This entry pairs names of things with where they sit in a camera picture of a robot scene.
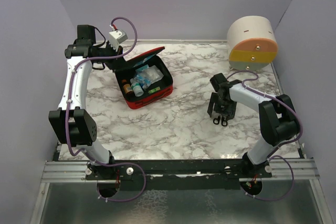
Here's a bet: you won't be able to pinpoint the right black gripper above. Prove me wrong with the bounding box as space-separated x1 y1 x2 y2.
208 92 237 121

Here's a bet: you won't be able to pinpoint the black handled scissors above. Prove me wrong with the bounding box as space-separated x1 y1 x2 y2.
213 115 228 127

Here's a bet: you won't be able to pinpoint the brown bottle orange cap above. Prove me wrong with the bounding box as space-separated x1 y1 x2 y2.
122 79 134 96

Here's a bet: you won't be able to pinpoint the blue yellow plaster pack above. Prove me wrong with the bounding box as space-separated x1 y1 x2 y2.
129 52 156 68

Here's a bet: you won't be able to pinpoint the small green box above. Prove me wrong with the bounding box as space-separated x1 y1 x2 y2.
148 87 161 94

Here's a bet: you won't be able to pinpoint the blue packets clear bag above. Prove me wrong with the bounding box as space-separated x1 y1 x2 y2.
133 70 152 90

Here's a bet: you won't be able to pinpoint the clear bottle green label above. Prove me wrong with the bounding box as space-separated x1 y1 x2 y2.
131 82 144 97

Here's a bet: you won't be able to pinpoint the red black medicine case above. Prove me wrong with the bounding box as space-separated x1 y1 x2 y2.
110 47 173 110

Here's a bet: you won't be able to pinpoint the white gauze clear bag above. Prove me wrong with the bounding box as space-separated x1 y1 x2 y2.
145 66 164 83

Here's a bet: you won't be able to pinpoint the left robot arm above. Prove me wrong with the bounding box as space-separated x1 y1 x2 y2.
48 25 127 179

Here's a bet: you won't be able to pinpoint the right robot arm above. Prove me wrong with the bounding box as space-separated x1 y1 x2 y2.
207 73 303 177

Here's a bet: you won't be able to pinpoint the round pastel drawer cabinet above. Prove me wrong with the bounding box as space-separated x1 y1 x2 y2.
227 16 278 71

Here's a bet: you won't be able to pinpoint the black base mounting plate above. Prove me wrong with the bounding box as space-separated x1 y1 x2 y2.
86 159 272 191

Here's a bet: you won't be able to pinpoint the aluminium frame rail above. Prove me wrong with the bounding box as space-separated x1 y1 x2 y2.
41 158 320 183

